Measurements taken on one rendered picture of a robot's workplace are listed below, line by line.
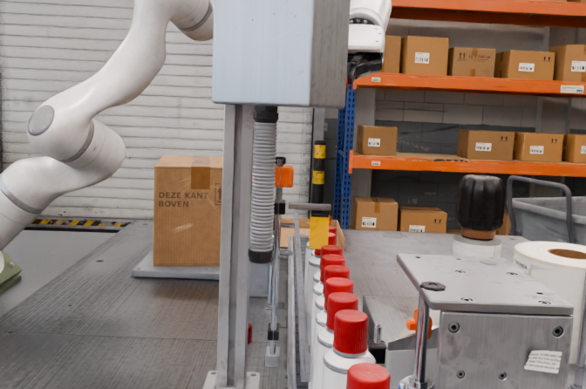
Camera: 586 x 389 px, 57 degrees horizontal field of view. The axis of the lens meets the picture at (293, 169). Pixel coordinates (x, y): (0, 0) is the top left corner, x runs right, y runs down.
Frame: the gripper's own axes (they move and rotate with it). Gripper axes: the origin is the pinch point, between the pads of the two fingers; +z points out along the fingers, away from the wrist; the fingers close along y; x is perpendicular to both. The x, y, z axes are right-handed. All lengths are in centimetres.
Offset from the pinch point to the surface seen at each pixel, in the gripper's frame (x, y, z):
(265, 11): -13.1, -8.6, 7.8
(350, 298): 7.9, 6.5, 35.9
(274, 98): -3.7, -6.7, 14.0
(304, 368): 22.2, 0.4, 35.8
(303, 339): 26.3, -1.7, 28.6
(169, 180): 45, -52, -27
